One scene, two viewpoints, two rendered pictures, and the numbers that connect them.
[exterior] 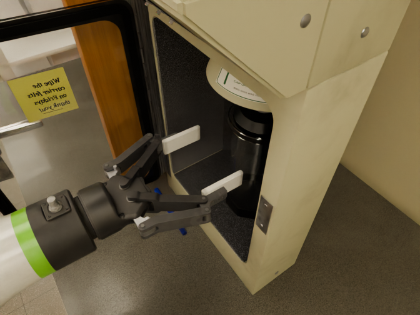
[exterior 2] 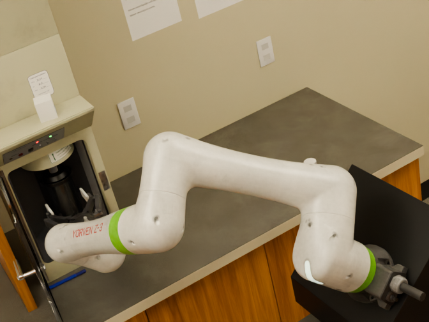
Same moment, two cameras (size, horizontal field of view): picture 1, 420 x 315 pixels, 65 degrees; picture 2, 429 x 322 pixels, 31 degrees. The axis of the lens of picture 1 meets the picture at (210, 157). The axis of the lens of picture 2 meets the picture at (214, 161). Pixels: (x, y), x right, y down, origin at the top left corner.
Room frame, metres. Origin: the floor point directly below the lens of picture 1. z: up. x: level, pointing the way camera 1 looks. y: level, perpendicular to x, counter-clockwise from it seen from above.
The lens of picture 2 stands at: (-0.54, 1.91, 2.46)
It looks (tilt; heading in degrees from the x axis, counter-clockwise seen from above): 32 degrees down; 282
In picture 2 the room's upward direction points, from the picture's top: 14 degrees counter-clockwise
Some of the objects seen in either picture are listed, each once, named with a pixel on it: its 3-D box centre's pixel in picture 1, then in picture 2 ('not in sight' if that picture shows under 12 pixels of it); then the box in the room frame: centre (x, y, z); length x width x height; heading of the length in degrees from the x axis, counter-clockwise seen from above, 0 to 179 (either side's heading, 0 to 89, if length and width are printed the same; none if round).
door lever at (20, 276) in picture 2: not in sight; (24, 268); (0.39, 0.32, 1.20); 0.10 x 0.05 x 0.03; 118
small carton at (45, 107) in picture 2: not in sight; (45, 107); (0.29, 0.04, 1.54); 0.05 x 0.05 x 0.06; 21
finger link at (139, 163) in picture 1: (142, 166); (64, 220); (0.33, 0.10, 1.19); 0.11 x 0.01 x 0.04; 159
